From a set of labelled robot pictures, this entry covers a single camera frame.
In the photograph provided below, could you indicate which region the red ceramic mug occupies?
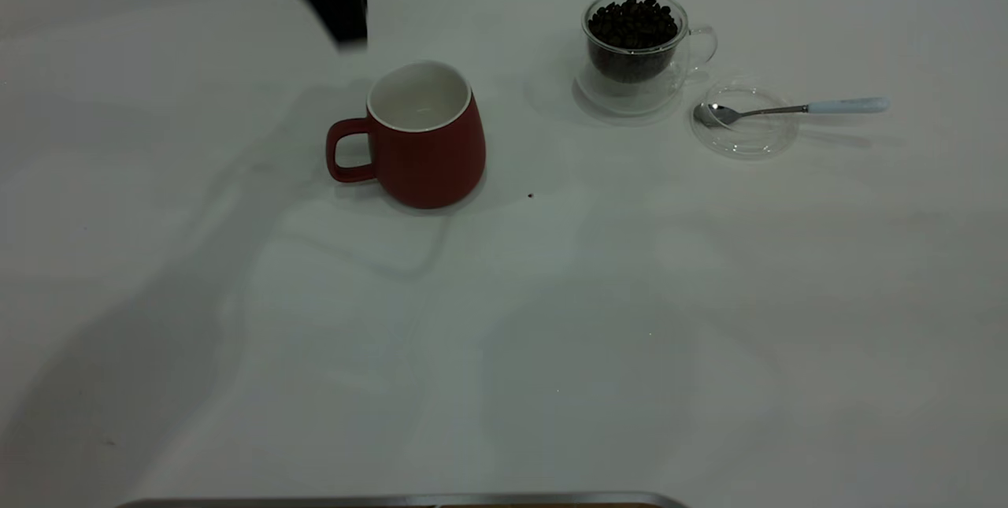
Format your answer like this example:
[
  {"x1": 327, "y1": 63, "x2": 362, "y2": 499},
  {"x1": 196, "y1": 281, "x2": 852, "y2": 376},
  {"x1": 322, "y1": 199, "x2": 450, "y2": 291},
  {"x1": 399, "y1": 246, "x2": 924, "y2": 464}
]
[{"x1": 326, "y1": 60, "x2": 487, "y2": 210}]

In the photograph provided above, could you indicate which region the clear glass cup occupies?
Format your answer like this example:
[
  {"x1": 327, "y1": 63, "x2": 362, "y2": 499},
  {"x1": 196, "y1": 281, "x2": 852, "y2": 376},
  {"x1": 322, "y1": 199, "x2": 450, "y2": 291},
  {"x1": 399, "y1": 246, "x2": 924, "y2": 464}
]
[{"x1": 573, "y1": 0, "x2": 718, "y2": 118}]

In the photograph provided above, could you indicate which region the clear glass saucer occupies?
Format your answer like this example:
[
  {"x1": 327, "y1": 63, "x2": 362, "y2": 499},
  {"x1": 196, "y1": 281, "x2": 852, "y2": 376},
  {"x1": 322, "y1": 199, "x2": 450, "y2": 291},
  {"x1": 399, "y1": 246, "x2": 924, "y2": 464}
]
[{"x1": 690, "y1": 80, "x2": 799, "y2": 160}]

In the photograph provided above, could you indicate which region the steel spoon with white handle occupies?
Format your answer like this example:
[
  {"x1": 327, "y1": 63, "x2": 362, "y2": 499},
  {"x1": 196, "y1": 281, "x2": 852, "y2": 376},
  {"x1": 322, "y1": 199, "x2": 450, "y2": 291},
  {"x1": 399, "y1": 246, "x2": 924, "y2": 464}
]
[{"x1": 693, "y1": 97, "x2": 891, "y2": 129}]

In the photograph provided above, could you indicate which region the coffee beans heap in glass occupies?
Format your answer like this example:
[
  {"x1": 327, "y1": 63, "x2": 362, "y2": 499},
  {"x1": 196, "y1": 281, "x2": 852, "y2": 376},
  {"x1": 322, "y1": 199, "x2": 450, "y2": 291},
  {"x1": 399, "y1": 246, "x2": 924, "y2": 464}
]
[{"x1": 588, "y1": 0, "x2": 680, "y2": 85}]

